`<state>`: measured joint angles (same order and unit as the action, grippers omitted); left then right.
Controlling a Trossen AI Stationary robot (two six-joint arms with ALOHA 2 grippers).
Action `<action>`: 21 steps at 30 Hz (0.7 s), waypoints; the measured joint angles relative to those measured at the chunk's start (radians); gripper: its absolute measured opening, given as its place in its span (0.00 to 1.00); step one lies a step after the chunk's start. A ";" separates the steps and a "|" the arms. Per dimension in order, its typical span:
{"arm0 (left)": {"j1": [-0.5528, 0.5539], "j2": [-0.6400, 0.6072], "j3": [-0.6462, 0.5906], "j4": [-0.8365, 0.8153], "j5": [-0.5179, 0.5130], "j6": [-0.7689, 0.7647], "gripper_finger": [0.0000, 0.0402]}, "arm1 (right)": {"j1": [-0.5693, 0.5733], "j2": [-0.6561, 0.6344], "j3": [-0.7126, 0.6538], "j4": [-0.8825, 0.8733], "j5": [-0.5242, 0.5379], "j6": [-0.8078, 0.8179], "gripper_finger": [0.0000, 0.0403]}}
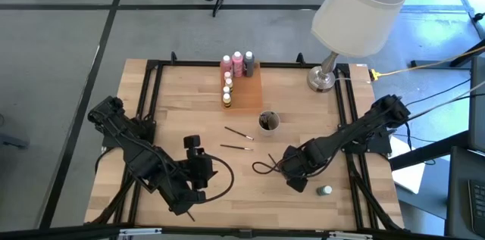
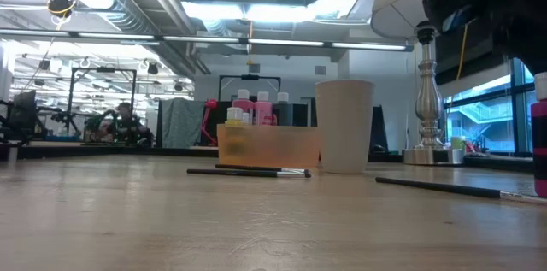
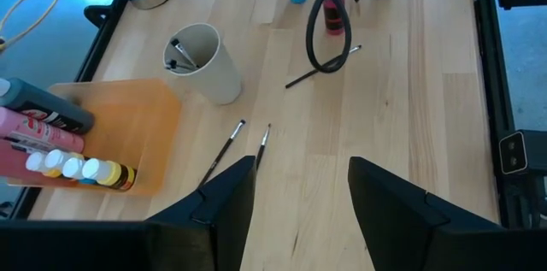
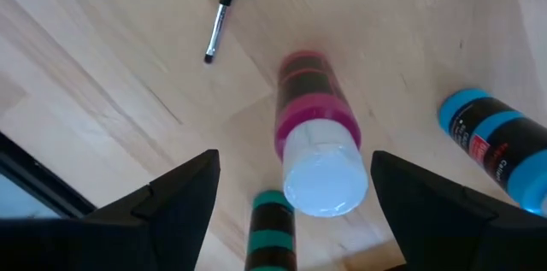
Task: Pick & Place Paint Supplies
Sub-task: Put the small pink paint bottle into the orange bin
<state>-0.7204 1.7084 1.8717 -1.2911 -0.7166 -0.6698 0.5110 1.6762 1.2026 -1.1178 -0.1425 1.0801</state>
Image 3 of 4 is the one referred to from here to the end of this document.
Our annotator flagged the dark grey large paint bottle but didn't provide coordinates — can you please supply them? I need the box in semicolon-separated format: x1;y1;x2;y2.
0;77;96;135

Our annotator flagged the black table edge clamp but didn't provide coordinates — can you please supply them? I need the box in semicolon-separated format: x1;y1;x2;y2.
83;2;119;29

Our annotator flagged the black handled paint brush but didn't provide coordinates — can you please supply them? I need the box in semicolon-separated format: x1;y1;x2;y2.
164;59;197;74
170;38;201;69
285;44;363;90
197;119;247;190
255;123;273;172

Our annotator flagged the black table-level camera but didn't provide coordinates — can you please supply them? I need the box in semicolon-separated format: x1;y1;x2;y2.
498;128;547;176

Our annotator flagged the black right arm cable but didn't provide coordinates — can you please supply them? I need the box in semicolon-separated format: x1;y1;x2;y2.
305;0;353;74

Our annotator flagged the magenta small paint bottle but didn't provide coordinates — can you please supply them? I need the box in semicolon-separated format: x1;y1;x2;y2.
322;0;346;36

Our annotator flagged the pale yellow small paint bottle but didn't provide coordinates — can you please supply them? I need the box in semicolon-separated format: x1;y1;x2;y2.
80;157;138;192

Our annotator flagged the yellow extension cable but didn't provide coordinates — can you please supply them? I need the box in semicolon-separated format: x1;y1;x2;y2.
0;0;63;52

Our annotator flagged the black aluminium table frame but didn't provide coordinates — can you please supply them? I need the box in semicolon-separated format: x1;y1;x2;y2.
8;0;547;229

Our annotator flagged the coral large paint bottle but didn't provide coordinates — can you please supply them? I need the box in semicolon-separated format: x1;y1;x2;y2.
0;138;56;180

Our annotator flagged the orange-yellow small paint bottle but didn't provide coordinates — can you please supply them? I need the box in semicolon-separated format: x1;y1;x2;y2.
24;150;63;180

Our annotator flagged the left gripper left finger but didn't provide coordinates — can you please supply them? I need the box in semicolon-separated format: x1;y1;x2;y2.
144;155;257;271

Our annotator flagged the lemon yellow small paint bottle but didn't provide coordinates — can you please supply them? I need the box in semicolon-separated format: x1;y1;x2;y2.
44;148;86;169

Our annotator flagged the white paper cup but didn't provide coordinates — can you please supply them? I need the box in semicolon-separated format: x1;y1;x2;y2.
162;21;244;106

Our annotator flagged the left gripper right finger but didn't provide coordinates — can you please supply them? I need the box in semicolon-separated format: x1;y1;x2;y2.
348;156;505;271

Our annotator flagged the pink large paint bottle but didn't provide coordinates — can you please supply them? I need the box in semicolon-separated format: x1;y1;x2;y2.
0;106;85;155

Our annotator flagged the orange translucent plastic bin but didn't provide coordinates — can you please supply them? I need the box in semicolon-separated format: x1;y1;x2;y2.
6;77;183;197

